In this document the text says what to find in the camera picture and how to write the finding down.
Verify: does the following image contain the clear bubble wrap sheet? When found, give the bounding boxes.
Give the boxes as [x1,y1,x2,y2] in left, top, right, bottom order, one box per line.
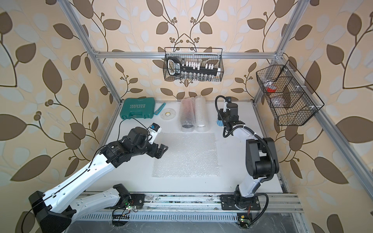
[152,133,220,178]

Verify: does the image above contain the black wire basket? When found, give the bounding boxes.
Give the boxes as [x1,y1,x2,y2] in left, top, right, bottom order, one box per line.
[163,46,224,82]
[256,60,324,126]

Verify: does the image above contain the bubble wrapped dark cylinder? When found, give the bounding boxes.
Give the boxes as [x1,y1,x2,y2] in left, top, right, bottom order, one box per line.
[179,98,195,133]

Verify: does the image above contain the right black wire basket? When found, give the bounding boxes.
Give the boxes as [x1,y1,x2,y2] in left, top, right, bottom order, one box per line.
[256,60,324,126]

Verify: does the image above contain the bubble wrapped clear cylinder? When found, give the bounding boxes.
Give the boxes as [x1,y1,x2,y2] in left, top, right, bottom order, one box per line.
[194,96,209,133]

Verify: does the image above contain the green plastic tool case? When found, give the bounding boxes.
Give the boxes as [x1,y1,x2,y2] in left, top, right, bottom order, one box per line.
[119,98,155,119]

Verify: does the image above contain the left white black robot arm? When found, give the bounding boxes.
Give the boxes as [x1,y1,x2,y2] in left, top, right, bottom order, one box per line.
[29,123,168,233]

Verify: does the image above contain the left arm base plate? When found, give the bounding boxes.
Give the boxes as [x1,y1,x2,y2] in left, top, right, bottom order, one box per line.
[110,193,145,210]

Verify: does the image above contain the red item in basket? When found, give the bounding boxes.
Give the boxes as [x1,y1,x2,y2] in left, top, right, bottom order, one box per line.
[263,81,277,93]

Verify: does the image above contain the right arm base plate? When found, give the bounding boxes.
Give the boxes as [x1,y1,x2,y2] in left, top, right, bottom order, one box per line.
[219,194,261,211]

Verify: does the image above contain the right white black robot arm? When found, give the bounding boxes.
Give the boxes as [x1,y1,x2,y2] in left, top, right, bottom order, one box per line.
[216,99,279,210]

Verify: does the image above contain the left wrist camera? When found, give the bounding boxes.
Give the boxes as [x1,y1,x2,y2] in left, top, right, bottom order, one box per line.
[149,123,162,144]

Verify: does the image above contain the silver compact disc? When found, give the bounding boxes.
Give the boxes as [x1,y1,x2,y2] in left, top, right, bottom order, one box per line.
[160,108,176,120]

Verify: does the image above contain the back black wire basket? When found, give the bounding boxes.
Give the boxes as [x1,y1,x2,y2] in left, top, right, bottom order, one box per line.
[163,46,224,82]

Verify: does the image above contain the black socket bit holder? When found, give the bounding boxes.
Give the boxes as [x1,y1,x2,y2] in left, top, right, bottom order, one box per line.
[166,57,224,76]

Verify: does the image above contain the aluminium front rail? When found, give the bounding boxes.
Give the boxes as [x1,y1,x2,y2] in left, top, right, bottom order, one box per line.
[76,192,304,222]

